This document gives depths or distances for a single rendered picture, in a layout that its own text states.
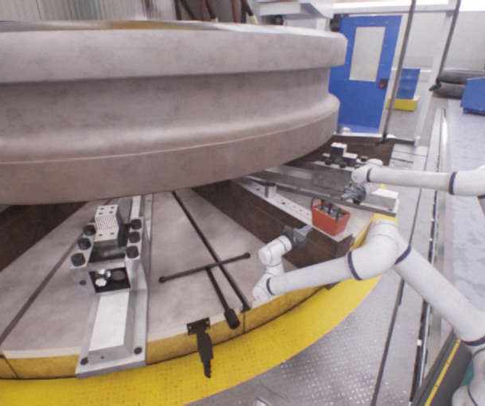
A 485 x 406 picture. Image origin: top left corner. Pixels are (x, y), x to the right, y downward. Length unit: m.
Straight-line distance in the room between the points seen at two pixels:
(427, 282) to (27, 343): 1.91
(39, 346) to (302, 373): 1.43
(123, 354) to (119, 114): 1.26
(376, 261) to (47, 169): 1.68
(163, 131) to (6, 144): 0.88
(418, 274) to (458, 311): 0.21
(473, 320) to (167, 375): 1.52
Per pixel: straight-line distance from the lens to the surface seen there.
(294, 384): 1.88
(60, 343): 1.86
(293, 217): 1.85
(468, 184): 1.60
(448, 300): 1.36
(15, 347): 1.97
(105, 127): 1.85
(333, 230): 1.69
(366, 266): 1.11
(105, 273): 1.74
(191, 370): 1.92
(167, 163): 1.75
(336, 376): 1.95
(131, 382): 1.96
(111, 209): 1.77
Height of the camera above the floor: 1.63
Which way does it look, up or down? 29 degrees down
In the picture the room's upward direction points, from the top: straight up
